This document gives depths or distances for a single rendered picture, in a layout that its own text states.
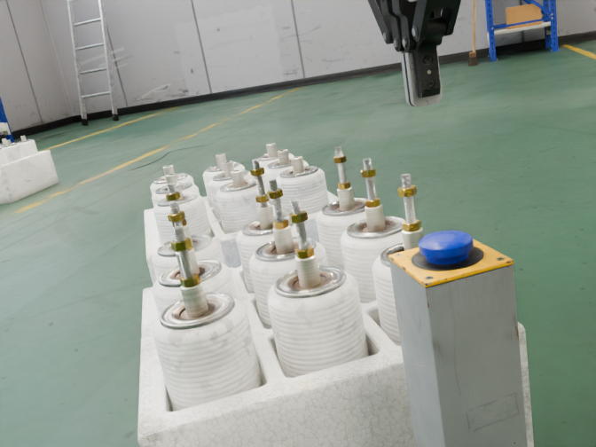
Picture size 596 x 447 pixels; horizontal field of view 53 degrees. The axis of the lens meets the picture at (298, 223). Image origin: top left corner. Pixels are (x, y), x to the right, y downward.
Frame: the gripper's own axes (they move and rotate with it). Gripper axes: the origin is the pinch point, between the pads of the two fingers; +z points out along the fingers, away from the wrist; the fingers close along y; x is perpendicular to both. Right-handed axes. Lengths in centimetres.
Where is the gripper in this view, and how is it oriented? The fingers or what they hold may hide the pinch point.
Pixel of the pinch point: (421, 78)
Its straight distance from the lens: 44.6
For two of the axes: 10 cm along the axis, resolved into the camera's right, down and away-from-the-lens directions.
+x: 9.6, -2.3, 1.7
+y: 2.3, 2.4, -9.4
